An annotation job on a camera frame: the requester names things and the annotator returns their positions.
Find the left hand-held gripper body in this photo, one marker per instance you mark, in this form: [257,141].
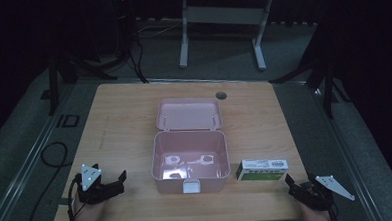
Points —
[93,190]

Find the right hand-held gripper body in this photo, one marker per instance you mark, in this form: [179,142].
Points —
[317,193]

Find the white and green medicine box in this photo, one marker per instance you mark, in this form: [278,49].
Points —
[262,170]

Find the pink plastic storage box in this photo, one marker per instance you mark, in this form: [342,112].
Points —
[189,147]

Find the person's right hand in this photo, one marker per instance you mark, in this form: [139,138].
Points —
[316,217]

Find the person's left hand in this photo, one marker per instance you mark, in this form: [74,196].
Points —
[87,217]

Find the black metal stand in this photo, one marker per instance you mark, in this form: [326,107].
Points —
[328,81]
[53,86]

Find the white metal table frame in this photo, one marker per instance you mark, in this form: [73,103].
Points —
[225,15]

